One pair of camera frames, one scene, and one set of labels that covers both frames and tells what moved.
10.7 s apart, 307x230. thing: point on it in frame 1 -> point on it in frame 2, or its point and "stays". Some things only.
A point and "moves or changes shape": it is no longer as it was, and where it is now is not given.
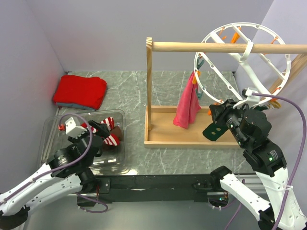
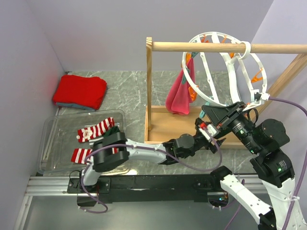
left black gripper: [103, 129] -> [214, 148]
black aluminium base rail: [164, 188] stays
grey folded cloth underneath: [74, 106] stays
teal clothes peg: [198, 95] -> [202, 113]
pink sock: [189, 104] -> [178, 99]
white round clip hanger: [230, 103] -> [234, 79]
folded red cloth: [88, 92] stays
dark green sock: [213, 130] moves or changes shape
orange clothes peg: [236, 37] -> [193, 94]
